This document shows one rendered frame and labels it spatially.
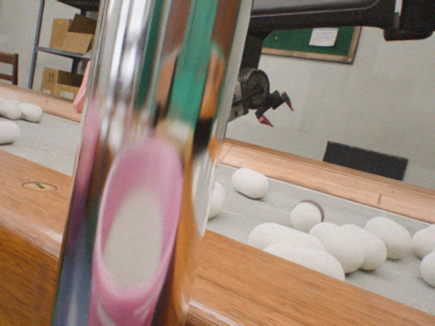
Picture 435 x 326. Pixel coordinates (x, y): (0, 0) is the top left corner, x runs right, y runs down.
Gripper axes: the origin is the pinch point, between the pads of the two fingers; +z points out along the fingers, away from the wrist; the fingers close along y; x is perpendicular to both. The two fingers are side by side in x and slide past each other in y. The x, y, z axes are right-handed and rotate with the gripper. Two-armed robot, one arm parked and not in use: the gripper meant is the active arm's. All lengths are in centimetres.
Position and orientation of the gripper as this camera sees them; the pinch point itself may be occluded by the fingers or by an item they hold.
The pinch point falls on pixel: (79, 106)
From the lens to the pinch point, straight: 59.7
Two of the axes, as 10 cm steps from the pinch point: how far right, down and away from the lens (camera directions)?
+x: 1.7, 7.2, 6.7
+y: 8.5, 2.4, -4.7
